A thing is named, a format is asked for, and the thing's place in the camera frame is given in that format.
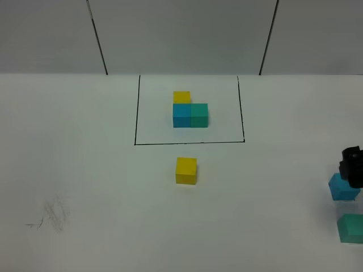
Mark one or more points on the yellow template block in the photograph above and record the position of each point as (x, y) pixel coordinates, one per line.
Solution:
(182, 97)

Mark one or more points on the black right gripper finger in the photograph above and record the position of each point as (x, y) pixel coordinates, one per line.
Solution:
(351, 166)

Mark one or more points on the blue template block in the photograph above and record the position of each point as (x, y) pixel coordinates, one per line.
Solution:
(181, 115)

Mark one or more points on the green template block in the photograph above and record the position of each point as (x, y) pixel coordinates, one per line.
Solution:
(199, 115)

